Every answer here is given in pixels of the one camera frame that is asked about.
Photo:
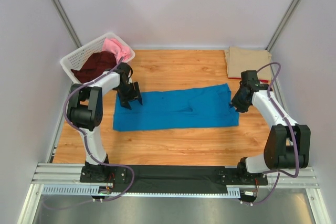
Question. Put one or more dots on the folded beige t shirt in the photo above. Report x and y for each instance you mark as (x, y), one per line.
(240, 59)

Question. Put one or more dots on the aluminium corner post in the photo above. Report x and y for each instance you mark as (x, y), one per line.
(283, 23)
(66, 21)

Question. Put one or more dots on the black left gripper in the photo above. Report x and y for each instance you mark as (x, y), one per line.
(129, 94)

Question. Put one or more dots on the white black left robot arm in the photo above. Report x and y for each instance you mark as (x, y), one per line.
(83, 110)

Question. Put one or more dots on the white perforated plastic basket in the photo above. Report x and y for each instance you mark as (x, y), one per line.
(77, 58)

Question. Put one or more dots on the left aluminium corner post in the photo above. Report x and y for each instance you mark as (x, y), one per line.
(66, 21)

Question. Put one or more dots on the blue t shirt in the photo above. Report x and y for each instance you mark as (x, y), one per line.
(178, 109)

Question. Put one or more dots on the pink t shirt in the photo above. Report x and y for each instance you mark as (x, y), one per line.
(120, 51)

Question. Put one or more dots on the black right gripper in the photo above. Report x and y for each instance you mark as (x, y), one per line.
(238, 100)

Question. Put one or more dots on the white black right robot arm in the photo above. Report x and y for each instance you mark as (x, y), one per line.
(288, 143)

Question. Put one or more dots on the right aluminium corner post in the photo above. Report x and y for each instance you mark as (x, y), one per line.
(283, 23)

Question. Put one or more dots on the dark red t shirt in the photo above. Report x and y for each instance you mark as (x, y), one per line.
(95, 65)

